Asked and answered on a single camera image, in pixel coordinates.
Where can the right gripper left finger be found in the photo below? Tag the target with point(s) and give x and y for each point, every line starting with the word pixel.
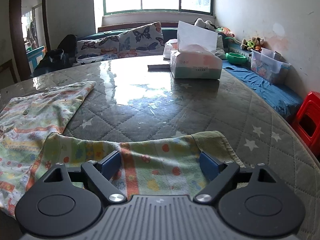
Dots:
pixel 97 176

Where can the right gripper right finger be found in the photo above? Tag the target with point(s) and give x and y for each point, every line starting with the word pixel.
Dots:
pixel 221 176

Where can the patterned children's shirt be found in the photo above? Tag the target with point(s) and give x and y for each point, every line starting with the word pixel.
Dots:
pixel 32 142

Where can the blue sofa cover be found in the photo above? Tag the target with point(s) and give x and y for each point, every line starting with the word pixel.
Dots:
pixel 280 97

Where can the red plastic stool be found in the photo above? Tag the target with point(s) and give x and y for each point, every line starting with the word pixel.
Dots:
pixel 307 120

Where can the green bowl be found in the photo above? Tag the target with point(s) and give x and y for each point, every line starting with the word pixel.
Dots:
pixel 236 59

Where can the tissue box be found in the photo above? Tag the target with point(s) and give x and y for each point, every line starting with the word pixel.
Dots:
pixel 195 55

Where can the clear storage box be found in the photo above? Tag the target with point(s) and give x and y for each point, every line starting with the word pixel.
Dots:
pixel 269 65

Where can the grey cushion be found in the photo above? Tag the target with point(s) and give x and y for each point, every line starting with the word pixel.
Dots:
pixel 220 52

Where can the left butterfly pillow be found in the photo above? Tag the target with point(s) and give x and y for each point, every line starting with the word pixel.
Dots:
pixel 91 51

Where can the butterfly pillow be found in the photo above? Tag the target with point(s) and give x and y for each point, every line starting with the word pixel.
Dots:
pixel 91 51
pixel 146 40

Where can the black bag on sofa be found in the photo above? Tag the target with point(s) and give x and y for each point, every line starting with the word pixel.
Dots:
pixel 60 58

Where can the blue white cabinet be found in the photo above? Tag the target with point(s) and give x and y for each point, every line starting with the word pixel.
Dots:
pixel 35 56

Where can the green orange plush toy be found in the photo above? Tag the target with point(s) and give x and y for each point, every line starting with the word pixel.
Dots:
pixel 254 44

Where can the right butterfly pillow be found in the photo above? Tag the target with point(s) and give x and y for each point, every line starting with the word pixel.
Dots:
pixel 146 40

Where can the white plush toy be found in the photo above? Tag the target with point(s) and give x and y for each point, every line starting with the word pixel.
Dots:
pixel 205 24

